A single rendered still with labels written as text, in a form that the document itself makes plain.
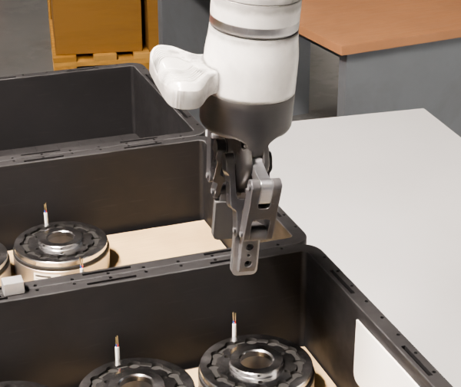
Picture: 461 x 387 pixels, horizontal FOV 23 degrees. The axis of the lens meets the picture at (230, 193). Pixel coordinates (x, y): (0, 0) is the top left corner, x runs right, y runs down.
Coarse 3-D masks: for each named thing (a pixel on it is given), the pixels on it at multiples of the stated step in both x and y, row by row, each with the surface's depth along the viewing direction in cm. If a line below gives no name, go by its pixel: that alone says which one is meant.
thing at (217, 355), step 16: (240, 336) 104; (256, 336) 104; (272, 336) 104; (208, 352) 101; (224, 352) 101; (288, 352) 102; (304, 352) 101; (208, 368) 99; (224, 368) 99; (288, 368) 99; (304, 368) 99; (208, 384) 97; (224, 384) 97; (240, 384) 97; (256, 384) 97; (272, 384) 97; (288, 384) 97; (304, 384) 97
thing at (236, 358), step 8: (240, 352) 100; (248, 352) 101; (256, 352) 101; (264, 352) 100; (272, 352) 100; (232, 360) 99; (240, 360) 100; (272, 360) 100; (280, 360) 99; (232, 368) 98; (240, 368) 98; (248, 368) 98; (264, 368) 98; (272, 368) 98; (280, 368) 98; (248, 376) 97; (256, 376) 97; (264, 376) 97; (272, 376) 98
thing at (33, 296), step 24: (192, 264) 102; (216, 264) 102; (48, 288) 98; (72, 288) 98; (96, 288) 99; (336, 288) 99; (360, 312) 95; (384, 336) 91; (408, 360) 88; (432, 384) 85
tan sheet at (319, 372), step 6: (306, 348) 108; (312, 360) 106; (318, 366) 105; (192, 372) 104; (318, 372) 104; (324, 372) 104; (192, 378) 103; (318, 378) 103; (324, 378) 103; (318, 384) 102; (324, 384) 102; (330, 384) 102
